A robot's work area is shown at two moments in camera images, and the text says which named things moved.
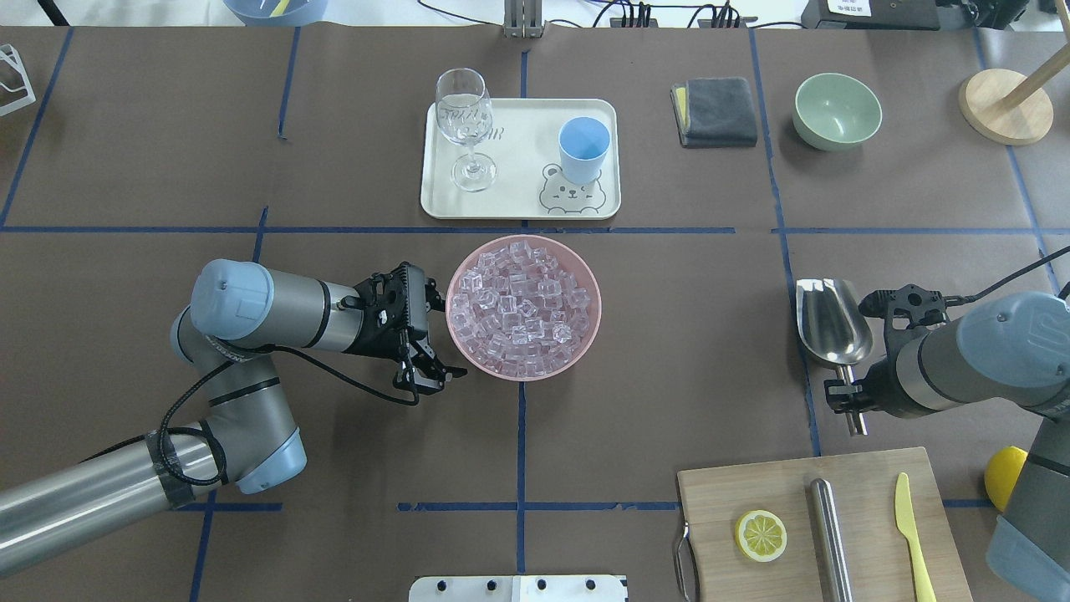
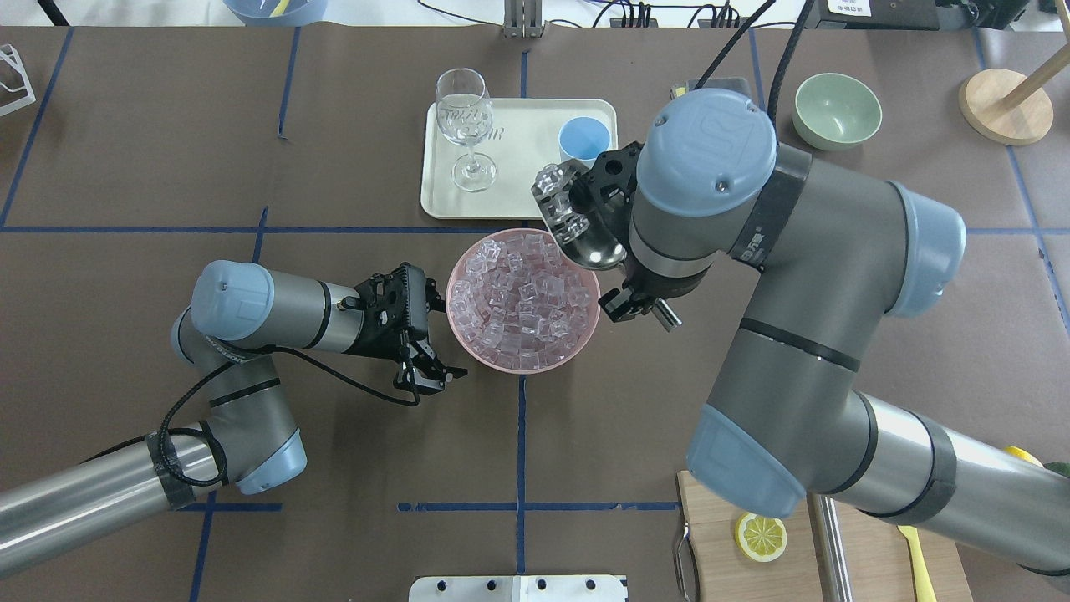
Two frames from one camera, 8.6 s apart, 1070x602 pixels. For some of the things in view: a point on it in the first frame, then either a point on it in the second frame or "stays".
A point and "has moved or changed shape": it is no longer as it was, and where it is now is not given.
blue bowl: x=257 y=12 stays
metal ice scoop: x=835 y=329 has moved or changed shape
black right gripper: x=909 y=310 -> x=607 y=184
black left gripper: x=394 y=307 stays
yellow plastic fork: x=280 y=8 stays
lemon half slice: x=760 y=536 stays
